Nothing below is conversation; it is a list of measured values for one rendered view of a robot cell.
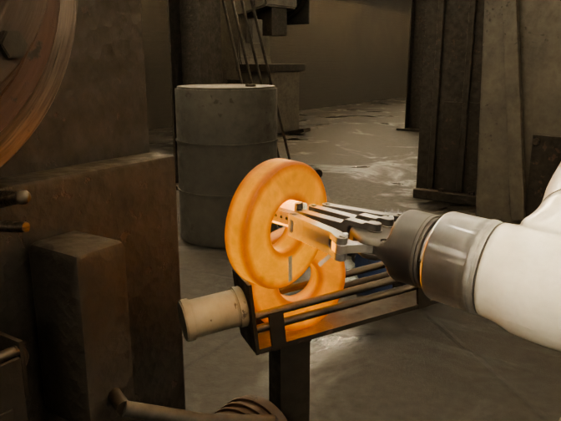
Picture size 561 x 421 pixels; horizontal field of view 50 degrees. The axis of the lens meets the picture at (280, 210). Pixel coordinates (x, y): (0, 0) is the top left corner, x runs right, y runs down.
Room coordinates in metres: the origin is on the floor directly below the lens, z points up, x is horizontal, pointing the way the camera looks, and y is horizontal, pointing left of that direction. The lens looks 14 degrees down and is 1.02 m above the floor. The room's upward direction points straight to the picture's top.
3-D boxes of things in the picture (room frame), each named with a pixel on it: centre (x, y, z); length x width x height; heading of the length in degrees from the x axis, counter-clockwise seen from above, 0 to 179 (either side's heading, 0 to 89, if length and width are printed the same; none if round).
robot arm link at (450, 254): (0.55, -0.17, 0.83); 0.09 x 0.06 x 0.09; 139
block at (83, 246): (0.72, 0.26, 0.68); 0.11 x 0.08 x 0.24; 57
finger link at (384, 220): (0.65, -0.08, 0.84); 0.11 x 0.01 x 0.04; 48
